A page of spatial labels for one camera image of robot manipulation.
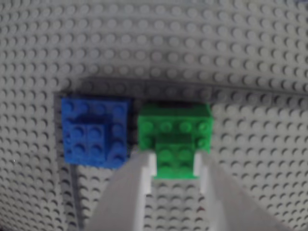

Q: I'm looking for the dark gray lego wall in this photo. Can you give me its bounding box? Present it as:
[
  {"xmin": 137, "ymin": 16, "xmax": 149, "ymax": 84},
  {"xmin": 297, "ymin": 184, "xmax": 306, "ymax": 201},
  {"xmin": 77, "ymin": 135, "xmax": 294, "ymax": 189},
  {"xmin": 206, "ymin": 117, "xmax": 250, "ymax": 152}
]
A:
[{"xmin": 61, "ymin": 76, "xmax": 308, "ymax": 102}]

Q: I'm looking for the green lego cube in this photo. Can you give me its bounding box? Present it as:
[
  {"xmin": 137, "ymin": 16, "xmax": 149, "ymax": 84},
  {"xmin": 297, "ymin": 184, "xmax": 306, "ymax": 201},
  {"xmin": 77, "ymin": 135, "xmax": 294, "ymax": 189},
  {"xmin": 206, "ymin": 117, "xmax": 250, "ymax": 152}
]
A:
[{"xmin": 137, "ymin": 102, "xmax": 214, "ymax": 180}]

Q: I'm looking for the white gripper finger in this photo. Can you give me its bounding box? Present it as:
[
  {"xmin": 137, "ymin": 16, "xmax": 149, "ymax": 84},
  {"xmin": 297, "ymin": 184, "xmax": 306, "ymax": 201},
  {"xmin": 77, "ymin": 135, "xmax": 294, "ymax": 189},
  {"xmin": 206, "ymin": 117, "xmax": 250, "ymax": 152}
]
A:
[
  {"xmin": 194, "ymin": 153, "xmax": 289, "ymax": 231},
  {"xmin": 85, "ymin": 153, "xmax": 156, "ymax": 231}
]

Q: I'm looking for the gray lego baseplate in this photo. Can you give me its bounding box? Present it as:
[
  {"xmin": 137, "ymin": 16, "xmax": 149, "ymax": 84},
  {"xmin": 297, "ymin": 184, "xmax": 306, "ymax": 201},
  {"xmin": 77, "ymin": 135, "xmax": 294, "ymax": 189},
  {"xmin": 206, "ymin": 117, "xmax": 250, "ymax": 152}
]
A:
[{"xmin": 0, "ymin": 0, "xmax": 308, "ymax": 231}]

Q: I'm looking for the blue lego cube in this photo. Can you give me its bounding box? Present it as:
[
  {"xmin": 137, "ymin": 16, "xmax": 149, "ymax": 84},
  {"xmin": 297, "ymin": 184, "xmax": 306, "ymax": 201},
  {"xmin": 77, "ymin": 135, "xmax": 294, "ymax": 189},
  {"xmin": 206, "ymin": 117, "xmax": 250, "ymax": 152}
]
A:
[{"xmin": 60, "ymin": 96, "xmax": 132, "ymax": 169}]

